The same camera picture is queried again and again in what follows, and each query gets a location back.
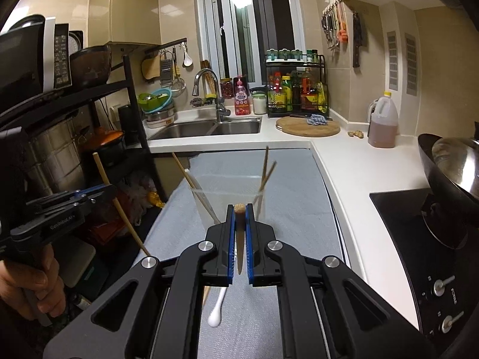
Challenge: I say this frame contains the brown glass bowl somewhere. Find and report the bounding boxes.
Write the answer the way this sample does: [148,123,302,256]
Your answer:
[69,45,113,88]

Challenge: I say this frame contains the microwave oven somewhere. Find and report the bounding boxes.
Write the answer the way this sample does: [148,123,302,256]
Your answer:
[0,14,72,109]

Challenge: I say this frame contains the person's left hand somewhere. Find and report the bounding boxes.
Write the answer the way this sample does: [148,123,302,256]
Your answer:
[0,249,66,320]

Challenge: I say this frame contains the clear plastic utensil holder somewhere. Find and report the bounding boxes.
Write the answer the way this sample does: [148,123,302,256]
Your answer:
[185,185,268,232]

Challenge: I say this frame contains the steel basin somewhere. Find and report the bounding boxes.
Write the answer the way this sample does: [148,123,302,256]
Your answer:
[144,107,176,128]

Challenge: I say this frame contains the metal stove knob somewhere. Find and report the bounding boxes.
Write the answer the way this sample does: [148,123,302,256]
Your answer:
[438,312,465,335]
[432,275,455,296]

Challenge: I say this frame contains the grey table mat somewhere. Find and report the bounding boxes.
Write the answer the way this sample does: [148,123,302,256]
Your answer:
[144,147,350,359]

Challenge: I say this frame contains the yellow chopstick caddy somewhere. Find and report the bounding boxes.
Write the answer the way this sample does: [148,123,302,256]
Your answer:
[200,60,219,101]

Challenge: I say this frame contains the tan bamboo chopstick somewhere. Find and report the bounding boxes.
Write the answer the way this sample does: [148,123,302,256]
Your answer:
[234,203,248,275]
[92,152,151,257]

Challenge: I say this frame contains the black kettle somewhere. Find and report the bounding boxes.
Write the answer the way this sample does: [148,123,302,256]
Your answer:
[120,105,141,146]

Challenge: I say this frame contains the black shelf rack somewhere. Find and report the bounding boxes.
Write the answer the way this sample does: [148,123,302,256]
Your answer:
[0,54,165,203]

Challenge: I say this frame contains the orange lidded pot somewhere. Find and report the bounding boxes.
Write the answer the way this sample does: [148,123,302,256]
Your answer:
[80,127,126,165]

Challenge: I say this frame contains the metal grater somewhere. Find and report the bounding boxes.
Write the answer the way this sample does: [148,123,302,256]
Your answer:
[160,52,175,86]

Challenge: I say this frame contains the cooking oil jug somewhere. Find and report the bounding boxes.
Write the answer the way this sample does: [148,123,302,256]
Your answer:
[367,90,399,149]

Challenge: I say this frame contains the plastic bags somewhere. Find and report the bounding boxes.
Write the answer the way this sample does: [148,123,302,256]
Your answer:
[120,183,165,229]

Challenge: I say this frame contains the green colander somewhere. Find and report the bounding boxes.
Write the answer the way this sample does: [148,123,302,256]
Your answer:
[138,92,165,113]

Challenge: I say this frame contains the orange hanging peeler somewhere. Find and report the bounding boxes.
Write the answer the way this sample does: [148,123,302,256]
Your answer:
[337,2,349,42]

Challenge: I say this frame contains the white spoon striped handle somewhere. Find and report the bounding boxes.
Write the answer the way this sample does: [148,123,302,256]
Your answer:
[207,287,228,327]

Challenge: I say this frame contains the row of spice jars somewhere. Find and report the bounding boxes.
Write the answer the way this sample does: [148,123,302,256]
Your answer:
[266,48,319,62]

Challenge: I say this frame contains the hanging cleaver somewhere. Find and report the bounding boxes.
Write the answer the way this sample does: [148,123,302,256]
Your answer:
[352,12,364,69]

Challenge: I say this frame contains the white lidded jar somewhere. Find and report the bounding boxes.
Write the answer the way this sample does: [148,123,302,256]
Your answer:
[251,90,267,115]

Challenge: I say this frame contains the narrow wall vent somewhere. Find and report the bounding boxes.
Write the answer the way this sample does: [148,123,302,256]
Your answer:
[386,31,398,86]

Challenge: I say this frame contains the black burner grate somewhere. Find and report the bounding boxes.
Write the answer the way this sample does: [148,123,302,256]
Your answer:
[422,198,468,250]

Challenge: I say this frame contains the steel sink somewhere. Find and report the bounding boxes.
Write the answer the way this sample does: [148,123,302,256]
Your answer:
[148,117,263,141]

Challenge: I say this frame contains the steel wok lid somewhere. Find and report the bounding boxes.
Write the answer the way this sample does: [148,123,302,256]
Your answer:
[431,136,479,204]

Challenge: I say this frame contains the bunch of wooden chopsticks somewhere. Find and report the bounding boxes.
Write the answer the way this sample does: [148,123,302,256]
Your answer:
[171,146,278,309]

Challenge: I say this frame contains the black wire spice rack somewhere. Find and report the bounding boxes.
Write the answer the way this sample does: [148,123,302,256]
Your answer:
[265,54,330,117]

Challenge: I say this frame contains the steel kitchen faucet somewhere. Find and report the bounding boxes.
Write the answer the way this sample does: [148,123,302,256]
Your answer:
[192,68,232,123]

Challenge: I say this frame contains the hanging metal scissors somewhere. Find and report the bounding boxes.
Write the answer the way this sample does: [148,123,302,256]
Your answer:
[322,7,339,50]

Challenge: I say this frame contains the black glass cooktop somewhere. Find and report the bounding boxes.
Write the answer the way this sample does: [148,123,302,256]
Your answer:
[369,189,479,348]

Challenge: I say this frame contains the black wok wooden handle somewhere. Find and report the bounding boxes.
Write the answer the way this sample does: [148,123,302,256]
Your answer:
[417,133,479,232]

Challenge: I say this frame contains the large steel pot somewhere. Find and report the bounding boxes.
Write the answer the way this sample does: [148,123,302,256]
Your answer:
[22,120,87,199]

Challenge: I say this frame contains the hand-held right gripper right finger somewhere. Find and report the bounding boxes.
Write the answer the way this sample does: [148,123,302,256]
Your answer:
[245,205,436,359]

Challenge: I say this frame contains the pink detergent bottle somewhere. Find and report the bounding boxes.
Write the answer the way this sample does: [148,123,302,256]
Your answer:
[233,76,252,116]

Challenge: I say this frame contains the row of sauce bottles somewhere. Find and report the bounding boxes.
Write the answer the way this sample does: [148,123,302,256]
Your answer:
[267,71,329,115]

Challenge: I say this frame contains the hanging wooden board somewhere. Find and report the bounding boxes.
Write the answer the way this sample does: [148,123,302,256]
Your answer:
[141,55,162,81]

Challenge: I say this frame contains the black hanging rail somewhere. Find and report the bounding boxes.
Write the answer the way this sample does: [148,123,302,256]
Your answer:
[144,37,188,55]

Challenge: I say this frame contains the white framed window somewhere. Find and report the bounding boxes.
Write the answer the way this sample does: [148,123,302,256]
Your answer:
[192,0,305,83]

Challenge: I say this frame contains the round wooden cutting board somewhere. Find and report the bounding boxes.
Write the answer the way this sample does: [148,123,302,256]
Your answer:
[276,115,341,137]

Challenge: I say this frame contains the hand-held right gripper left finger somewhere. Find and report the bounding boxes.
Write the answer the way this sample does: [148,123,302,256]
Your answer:
[42,205,238,359]

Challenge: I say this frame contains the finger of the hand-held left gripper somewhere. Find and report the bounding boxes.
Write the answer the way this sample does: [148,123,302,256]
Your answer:
[73,193,117,215]
[26,184,116,204]

